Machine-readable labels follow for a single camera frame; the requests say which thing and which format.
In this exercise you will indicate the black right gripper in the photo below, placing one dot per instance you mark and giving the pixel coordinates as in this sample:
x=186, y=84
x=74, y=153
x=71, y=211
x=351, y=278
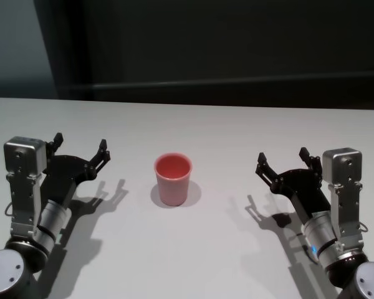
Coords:
x=305, y=190

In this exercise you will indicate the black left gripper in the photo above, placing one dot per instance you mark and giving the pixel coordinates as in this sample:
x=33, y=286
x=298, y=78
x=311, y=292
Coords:
x=65, y=174

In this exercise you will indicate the pink plastic cup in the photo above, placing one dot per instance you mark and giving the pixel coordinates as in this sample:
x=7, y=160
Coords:
x=173, y=190

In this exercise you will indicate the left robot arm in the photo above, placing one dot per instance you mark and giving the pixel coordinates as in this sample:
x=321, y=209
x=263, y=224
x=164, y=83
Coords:
x=53, y=221

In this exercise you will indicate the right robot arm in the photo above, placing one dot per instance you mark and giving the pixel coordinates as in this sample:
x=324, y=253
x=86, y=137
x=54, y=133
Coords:
x=321, y=233

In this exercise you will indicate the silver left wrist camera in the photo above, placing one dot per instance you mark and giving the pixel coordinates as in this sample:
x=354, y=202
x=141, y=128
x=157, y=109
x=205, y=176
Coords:
x=25, y=155

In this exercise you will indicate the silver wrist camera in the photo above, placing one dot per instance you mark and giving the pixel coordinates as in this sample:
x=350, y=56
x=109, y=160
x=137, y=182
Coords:
x=343, y=165
x=25, y=155

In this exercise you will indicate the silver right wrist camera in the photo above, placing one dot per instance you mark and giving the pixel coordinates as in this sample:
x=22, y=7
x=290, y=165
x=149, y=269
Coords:
x=343, y=165

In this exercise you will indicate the dark vertical frame post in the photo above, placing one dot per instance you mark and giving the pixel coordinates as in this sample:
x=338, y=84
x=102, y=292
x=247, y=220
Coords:
x=76, y=46

